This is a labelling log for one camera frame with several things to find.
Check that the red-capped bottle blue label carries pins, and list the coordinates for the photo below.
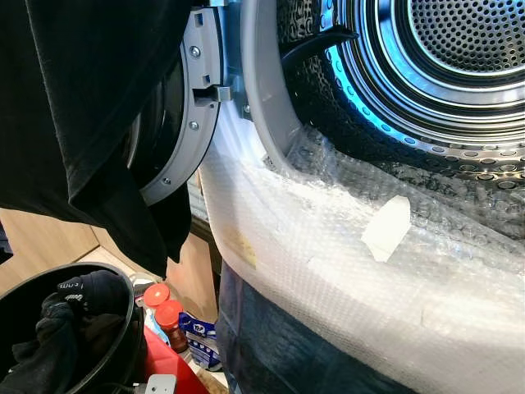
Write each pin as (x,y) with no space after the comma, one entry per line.
(156,294)

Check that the black round laundry basket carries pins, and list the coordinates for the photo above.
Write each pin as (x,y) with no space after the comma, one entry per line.
(127,345)

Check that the clear bubble wrap sheet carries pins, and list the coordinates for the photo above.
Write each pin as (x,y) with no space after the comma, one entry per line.
(344,279)

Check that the white tape piece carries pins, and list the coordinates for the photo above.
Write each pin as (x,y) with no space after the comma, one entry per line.
(385,230)

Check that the small grey device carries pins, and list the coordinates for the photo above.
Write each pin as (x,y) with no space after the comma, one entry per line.
(160,384)

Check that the grey rubber door seal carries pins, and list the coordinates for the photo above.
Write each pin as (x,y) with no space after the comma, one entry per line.
(264,74)

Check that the black clothes pile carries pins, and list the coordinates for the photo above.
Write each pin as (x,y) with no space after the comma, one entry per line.
(100,338)

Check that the perforated steel washer drum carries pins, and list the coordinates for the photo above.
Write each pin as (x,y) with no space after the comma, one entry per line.
(443,90)

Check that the blue and white package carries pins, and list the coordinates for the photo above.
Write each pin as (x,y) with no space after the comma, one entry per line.
(202,336)

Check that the dark drum paddle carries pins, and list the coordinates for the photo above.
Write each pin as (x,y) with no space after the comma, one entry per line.
(316,43)

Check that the red-capped brown bottle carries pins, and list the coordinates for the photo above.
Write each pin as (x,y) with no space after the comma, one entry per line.
(170,314)

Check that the black hanging garment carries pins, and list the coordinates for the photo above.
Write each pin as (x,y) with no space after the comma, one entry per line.
(82,98)

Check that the front-loading washing machine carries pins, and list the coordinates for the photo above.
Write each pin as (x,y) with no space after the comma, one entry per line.
(328,328)

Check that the black gloved left gripper finger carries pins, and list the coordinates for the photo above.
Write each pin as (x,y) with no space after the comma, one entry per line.
(102,291)
(59,328)

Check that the grey washer door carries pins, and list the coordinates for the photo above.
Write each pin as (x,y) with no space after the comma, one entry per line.
(202,123)

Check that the red box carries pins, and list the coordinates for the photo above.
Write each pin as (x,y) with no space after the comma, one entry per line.
(184,379)

